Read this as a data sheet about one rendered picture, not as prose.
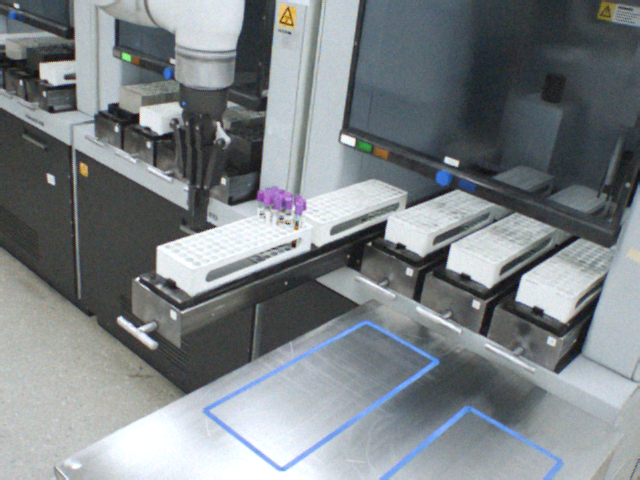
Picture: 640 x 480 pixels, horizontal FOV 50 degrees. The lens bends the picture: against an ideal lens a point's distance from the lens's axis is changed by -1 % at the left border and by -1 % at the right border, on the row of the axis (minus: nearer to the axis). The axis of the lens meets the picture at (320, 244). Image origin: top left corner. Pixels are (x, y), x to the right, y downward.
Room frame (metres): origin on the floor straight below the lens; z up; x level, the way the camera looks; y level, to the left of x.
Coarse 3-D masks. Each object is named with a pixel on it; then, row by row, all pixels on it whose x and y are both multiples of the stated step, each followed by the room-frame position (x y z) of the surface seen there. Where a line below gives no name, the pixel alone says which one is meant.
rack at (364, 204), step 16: (336, 192) 1.40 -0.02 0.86; (352, 192) 1.41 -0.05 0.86; (368, 192) 1.42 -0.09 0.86; (384, 192) 1.44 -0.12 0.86; (400, 192) 1.45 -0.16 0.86; (320, 208) 1.30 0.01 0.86; (336, 208) 1.31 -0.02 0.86; (352, 208) 1.32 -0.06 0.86; (368, 208) 1.34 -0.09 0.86; (384, 208) 1.47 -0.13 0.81; (400, 208) 1.43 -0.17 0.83; (320, 224) 1.22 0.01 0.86; (336, 224) 1.35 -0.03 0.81; (352, 224) 1.37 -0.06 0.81; (368, 224) 1.34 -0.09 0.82; (320, 240) 1.22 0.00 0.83
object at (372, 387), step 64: (384, 320) 0.97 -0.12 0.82; (256, 384) 0.76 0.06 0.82; (320, 384) 0.78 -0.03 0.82; (384, 384) 0.80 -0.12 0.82; (448, 384) 0.82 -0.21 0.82; (512, 384) 0.84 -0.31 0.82; (128, 448) 0.61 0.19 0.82; (192, 448) 0.62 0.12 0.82; (256, 448) 0.64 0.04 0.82; (320, 448) 0.65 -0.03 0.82; (384, 448) 0.67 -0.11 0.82; (448, 448) 0.68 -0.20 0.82; (512, 448) 0.70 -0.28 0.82; (576, 448) 0.71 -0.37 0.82
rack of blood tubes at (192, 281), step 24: (192, 240) 1.08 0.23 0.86; (216, 240) 1.09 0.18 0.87; (240, 240) 1.10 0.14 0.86; (264, 240) 1.12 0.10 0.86; (288, 240) 1.15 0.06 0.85; (168, 264) 1.01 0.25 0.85; (192, 264) 1.00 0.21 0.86; (216, 264) 1.01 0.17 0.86; (240, 264) 1.12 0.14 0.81; (264, 264) 1.10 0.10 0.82; (192, 288) 0.98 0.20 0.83
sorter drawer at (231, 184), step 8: (232, 168) 1.62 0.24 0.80; (248, 168) 1.60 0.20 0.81; (256, 168) 1.63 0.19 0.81; (224, 176) 1.55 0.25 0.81; (232, 176) 1.56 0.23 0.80; (240, 176) 1.57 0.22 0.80; (248, 176) 1.59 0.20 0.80; (256, 176) 1.61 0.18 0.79; (224, 184) 1.55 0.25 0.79; (232, 184) 1.55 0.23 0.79; (240, 184) 1.57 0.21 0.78; (248, 184) 1.59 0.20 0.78; (256, 184) 1.62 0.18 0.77; (216, 192) 1.57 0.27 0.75; (224, 192) 1.55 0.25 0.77; (232, 192) 1.55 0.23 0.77; (240, 192) 1.57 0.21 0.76; (224, 200) 1.55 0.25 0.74
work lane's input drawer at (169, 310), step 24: (336, 240) 1.25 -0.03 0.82; (360, 240) 1.30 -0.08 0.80; (288, 264) 1.14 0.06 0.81; (312, 264) 1.18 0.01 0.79; (336, 264) 1.24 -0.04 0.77; (144, 288) 0.99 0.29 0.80; (168, 288) 0.98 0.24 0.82; (216, 288) 1.01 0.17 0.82; (240, 288) 1.04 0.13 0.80; (264, 288) 1.08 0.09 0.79; (288, 288) 1.13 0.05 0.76; (144, 312) 0.99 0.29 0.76; (168, 312) 0.95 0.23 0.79; (192, 312) 0.95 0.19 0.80; (216, 312) 0.99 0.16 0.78; (144, 336) 0.93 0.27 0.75; (168, 336) 0.95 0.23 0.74
